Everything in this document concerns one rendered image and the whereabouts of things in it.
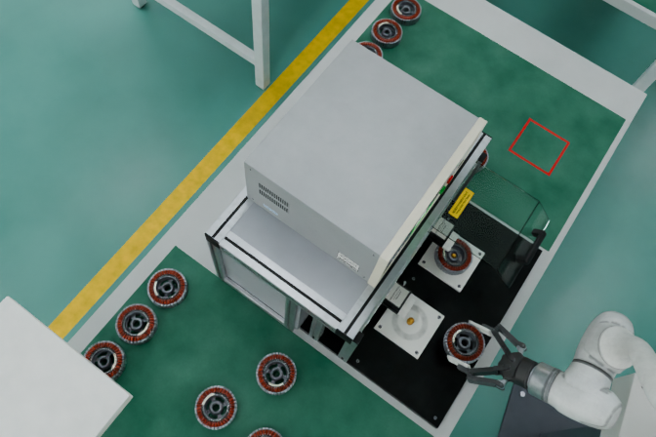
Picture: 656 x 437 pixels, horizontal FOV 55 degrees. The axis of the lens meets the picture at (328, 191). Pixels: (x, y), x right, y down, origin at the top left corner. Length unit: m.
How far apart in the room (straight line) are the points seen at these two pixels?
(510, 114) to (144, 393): 1.47
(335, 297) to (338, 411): 0.43
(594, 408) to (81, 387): 1.16
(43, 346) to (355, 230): 0.70
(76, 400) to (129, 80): 2.01
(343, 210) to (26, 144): 2.01
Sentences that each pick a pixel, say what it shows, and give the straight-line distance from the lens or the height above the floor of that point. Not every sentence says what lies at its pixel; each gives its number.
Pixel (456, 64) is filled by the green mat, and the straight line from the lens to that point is 2.34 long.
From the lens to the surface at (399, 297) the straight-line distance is 1.74.
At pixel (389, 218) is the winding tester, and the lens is 1.38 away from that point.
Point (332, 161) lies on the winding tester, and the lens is 1.42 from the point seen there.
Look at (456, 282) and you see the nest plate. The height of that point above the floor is 0.78.
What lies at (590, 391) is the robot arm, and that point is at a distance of 1.70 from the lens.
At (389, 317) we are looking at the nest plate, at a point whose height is 0.78.
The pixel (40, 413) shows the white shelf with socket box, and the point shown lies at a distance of 1.46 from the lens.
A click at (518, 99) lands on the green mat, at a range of 2.33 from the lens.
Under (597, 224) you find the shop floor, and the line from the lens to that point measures 3.13.
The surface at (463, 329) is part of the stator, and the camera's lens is 1.84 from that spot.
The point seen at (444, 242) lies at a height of 0.92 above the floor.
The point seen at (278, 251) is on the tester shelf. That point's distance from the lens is 1.54.
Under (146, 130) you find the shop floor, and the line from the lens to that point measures 3.02.
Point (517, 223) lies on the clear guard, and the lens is 1.74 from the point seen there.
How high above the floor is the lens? 2.58
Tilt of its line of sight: 65 degrees down
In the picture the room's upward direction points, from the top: 11 degrees clockwise
